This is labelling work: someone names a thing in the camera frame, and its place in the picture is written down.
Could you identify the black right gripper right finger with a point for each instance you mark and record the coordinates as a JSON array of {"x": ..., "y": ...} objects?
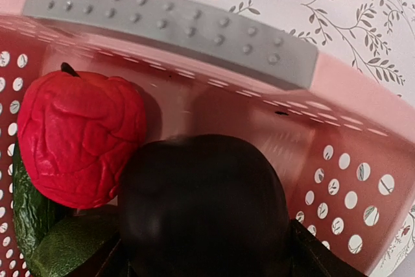
[{"x": 310, "y": 258}]

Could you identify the pink plastic basket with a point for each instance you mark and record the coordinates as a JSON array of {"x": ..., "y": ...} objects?
[{"x": 342, "y": 145}]

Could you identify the green cucumber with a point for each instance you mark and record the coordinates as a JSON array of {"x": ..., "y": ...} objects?
[{"x": 34, "y": 214}]

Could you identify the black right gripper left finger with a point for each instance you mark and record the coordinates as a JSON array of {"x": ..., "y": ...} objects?
[{"x": 111, "y": 260}]

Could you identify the dark purple eggplant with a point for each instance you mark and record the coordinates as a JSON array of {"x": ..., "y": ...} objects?
[{"x": 208, "y": 205}]

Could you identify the green avocado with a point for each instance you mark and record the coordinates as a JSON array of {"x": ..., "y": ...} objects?
[{"x": 70, "y": 243}]

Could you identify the red wrinkled apple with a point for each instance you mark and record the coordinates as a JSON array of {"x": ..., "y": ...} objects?
[{"x": 76, "y": 132}]

